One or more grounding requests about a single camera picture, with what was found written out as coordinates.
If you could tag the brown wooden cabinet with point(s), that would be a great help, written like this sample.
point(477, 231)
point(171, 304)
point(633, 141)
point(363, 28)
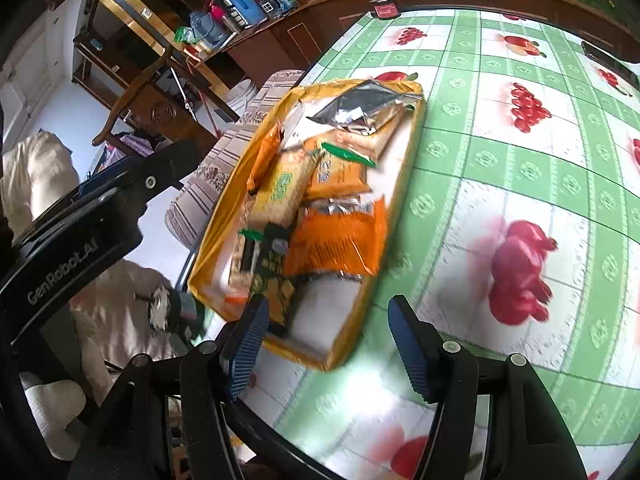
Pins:
point(320, 25)

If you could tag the yellow cardboard box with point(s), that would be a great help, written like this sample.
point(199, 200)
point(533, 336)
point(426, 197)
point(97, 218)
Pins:
point(400, 160)

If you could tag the red lidded jar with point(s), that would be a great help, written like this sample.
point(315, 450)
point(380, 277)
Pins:
point(385, 9)

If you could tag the silver foil packet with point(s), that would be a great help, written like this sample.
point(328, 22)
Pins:
point(360, 105)

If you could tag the carved wooden chair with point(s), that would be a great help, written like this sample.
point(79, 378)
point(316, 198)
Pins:
point(150, 110)

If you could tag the large orange snack packet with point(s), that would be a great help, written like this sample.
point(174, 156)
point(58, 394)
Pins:
point(335, 240)

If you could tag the fruit print green tablecloth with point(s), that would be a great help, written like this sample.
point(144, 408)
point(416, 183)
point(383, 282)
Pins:
point(500, 160)

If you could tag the pile of silver foil packets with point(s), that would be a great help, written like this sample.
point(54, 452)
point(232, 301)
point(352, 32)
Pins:
point(345, 205)

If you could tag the orange biscuit packet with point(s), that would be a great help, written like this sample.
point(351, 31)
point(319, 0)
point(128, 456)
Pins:
point(340, 180)

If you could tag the clear cracker packet green ends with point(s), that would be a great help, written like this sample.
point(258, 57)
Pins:
point(245, 265)
point(285, 190)

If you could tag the small orange snack packet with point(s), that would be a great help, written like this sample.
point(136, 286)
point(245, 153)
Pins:
point(265, 155)

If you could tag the blue plastic jug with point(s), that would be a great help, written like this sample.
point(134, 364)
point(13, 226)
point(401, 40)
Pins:
point(242, 5)

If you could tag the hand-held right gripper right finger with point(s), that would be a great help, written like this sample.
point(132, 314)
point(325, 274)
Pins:
point(407, 350)

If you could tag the dark green chips packet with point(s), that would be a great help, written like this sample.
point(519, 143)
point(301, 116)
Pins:
point(272, 270)

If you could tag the cream padded jacket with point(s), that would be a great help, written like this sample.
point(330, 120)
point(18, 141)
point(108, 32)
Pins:
point(35, 175)

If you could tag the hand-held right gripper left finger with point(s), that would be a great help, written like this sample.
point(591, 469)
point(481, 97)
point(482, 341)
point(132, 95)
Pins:
point(250, 345)

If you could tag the striped seat cushion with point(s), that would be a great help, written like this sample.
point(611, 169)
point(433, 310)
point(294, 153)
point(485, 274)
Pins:
point(210, 180)

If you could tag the clear blue water bottle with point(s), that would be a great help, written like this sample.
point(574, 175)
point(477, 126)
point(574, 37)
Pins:
point(207, 27)

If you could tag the black phone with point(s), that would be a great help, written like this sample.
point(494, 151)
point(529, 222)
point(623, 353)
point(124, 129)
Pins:
point(612, 60)

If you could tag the wooden shelf unit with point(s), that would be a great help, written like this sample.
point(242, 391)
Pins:
point(115, 10)

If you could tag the white plastic stool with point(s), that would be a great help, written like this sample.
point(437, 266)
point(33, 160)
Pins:
point(242, 100)

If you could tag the person's left forearm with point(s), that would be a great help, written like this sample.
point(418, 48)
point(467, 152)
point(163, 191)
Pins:
point(115, 300)

